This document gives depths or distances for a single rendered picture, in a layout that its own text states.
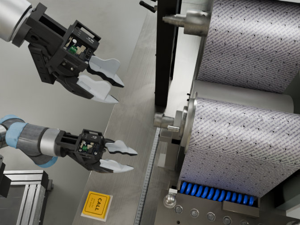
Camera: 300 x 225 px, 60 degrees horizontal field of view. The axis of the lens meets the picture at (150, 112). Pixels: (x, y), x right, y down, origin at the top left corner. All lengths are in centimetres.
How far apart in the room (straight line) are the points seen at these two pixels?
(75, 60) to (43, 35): 6
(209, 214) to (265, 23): 50
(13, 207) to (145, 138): 104
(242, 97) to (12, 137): 62
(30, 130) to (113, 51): 189
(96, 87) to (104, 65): 6
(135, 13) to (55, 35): 258
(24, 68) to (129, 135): 181
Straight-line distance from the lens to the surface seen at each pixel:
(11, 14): 47
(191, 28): 69
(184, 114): 58
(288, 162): 62
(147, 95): 109
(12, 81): 260
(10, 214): 179
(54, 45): 48
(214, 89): 70
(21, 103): 241
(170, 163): 90
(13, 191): 182
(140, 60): 122
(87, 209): 89
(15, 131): 80
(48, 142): 75
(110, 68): 53
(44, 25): 45
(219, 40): 66
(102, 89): 49
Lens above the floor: 177
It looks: 57 degrees down
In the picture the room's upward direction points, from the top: straight up
